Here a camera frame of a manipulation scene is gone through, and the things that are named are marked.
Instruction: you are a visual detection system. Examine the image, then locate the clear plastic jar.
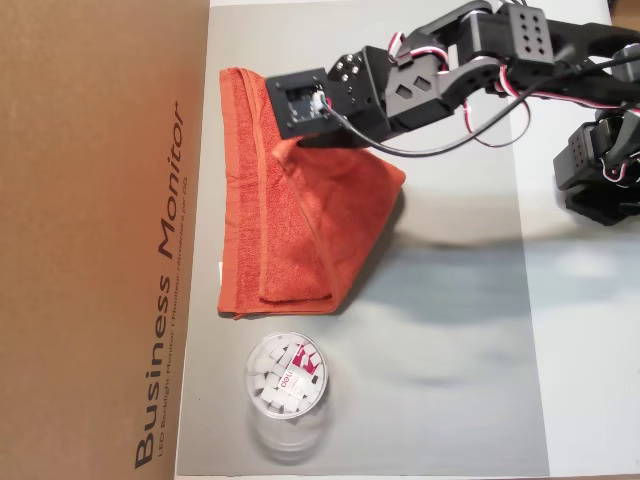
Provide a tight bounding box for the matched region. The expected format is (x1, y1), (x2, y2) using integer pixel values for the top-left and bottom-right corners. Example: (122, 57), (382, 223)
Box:
(243, 331), (332, 464)

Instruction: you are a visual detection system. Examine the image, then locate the brown cardboard monitor box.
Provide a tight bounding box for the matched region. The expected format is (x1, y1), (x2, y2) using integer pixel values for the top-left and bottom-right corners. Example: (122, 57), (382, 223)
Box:
(0, 0), (211, 480)

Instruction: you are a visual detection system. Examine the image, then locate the grey table mat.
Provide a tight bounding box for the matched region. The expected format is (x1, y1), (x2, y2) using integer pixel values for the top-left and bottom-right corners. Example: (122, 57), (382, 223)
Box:
(173, 5), (551, 477)

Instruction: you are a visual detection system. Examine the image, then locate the red white paper label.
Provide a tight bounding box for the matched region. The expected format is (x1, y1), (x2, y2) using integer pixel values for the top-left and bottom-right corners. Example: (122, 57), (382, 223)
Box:
(283, 343), (322, 397)

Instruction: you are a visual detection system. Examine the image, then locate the orange terry towel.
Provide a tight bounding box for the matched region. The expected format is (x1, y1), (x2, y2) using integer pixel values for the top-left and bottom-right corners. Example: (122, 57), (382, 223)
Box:
(215, 67), (407, 320)

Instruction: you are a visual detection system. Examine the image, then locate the red white servo wire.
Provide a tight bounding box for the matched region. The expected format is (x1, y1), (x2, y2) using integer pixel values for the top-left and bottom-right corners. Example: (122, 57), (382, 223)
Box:
(388, 30), (532, 149)
(599, 154), (640, 190)

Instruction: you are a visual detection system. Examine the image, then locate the thin black camera cable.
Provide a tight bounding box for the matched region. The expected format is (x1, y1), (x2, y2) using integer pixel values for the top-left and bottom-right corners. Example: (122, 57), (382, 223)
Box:
(319, 49), (640, 158)

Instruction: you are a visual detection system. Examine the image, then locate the black square wrist camera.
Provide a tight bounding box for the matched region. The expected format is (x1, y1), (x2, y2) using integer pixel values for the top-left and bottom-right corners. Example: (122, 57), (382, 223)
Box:
(264, 64), (334, 141)

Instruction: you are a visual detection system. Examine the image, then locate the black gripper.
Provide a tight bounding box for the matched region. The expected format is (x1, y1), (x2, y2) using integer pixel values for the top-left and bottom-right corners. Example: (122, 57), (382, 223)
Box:
(298, 45), (396, 150)

